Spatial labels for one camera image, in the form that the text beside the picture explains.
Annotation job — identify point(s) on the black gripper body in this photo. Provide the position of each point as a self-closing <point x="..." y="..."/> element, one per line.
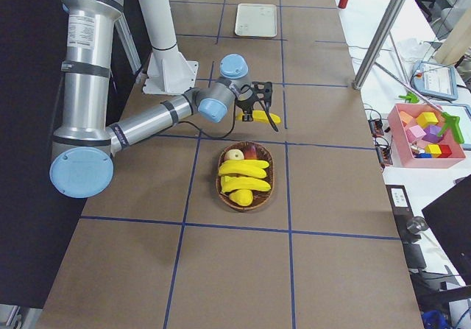
<point x="245" y="105"/>

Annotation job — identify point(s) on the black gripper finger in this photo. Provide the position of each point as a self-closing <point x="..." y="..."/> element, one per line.
<point x="247" y="117"/>

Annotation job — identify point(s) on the yellow banana carried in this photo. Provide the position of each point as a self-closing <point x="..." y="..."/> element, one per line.
<point x="260" y="116"/>
<point x="250" y="168"/>

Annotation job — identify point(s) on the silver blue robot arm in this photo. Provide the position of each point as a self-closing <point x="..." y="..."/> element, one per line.
<point x="84" y="145"/>

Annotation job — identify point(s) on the brown wicker basket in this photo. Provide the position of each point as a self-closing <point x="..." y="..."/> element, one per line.
<point x="260" y="197"/>

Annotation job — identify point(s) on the yellow banana middle basket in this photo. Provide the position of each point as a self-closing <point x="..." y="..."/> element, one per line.
<point x="229" y="184"/>

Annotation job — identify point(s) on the yellow banana basket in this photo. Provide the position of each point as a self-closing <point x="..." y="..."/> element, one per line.
<point x="229" y="184"/>
<point x="242" y="197"/>

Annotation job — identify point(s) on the yellow banana front basket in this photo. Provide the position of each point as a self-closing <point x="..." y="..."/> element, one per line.
<point x="242" y="197"/>

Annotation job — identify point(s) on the white bear tray plate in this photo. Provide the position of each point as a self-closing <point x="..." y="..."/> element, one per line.
<point x="256" y="20"/>

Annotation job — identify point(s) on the red mango fruit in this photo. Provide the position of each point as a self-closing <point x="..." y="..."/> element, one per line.
<point x="250" y="152"/>

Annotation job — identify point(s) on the orange circuit board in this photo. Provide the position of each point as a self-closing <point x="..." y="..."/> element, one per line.
<point x="376" y="127"/>

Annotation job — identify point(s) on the pink box of blocks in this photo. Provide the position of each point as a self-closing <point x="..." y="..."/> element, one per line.
<point x="420" y="139"/>

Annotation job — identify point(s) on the black power box white label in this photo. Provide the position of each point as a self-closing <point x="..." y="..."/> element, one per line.
<point x="399" y="200"/>

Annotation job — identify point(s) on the blue teach pendant tablet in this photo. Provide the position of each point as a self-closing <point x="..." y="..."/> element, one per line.
<point x="434" y="80"/>

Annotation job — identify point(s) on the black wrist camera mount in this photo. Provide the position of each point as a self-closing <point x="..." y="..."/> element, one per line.
<point x="263" y="91"/>

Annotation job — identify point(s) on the white camera mast with base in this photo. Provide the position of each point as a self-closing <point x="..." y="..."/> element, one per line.
<point x="168" y="71"/>

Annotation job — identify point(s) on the aluminium frame post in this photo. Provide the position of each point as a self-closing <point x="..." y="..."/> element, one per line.
<point x="386" y="23"/>

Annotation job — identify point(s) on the green handled grabber tool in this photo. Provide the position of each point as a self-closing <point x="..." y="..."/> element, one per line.
<point x="451" y="122"/>

